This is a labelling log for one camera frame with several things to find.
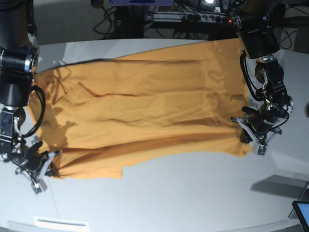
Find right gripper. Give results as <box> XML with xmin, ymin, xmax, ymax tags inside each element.
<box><xmin>12</xmin><ymin>141</ymin><xmax>61</xmax><ymax>194</ymax></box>

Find white power strip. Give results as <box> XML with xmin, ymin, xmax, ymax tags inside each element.
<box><xmin>184</xmin><ymin>14</ymin><xmax>231</xmax><ymax>24</ymax></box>

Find black cables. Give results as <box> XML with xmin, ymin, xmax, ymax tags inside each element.
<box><xmin>93</xmin><ymin>4</ymin><xmax>116</xmax><ymax>39</ymax></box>

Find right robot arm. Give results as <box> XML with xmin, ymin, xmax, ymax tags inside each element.
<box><xmin>12</xmin><ymin>0</ymin><xmax>291</xmax><ymax>191</ymax></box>

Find tablet screen on stand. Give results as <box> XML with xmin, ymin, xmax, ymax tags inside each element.
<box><xmin>288</xmin><ymin>182</ymin><xmax>309</xmax><ymax>232</ymax></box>

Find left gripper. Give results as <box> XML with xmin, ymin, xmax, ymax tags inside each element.
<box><xmin>230</xmin><ymin>101</ymin><xmax>293</xmax><ymax>155</ymax></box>

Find yellow T-shirt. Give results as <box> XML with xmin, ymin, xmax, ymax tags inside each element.
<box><xmin>34</xmin><ymin>39</ymin><xmax>251</xmax><ymax>179</ymax></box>

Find white label on table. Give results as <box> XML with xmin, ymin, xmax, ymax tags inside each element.
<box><xmin>33</xmin><ymin>217</ymin><xmax>88</xmax><ymax>228</ymax></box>

